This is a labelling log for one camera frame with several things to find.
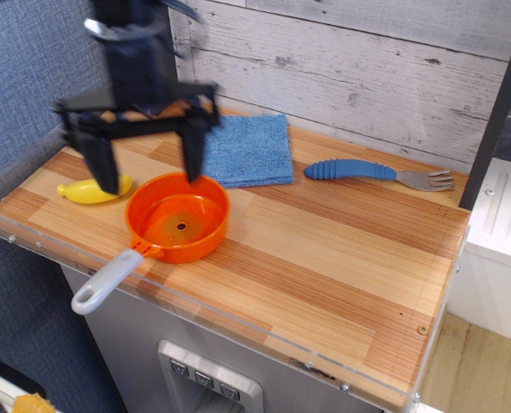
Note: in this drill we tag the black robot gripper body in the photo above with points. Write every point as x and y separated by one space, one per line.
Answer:
134 62

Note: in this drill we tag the dark grey right post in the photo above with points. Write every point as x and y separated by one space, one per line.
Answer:
489 142

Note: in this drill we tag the blue folded cloth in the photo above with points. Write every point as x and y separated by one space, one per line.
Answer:
249 151

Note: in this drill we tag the blue handled metal fork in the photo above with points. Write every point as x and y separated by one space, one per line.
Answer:
345 168

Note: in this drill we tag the clear acrylic guard rail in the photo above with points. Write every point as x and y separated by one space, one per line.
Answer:
347 276

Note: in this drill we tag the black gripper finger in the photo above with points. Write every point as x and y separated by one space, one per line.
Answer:
99 157
193 134

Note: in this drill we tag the grey toy fridge cabinet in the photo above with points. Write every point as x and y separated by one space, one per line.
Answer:
129 325

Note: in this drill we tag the yellow toy banana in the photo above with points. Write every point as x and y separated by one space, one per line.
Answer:
89 191

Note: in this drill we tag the white cabinet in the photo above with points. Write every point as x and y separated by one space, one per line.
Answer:
481 288

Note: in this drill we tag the silver dispenser button panel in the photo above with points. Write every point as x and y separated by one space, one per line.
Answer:
196 383

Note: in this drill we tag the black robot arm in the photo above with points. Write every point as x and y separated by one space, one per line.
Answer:
121 13

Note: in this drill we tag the orange pot with grey handle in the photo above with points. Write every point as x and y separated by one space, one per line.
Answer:
171 220

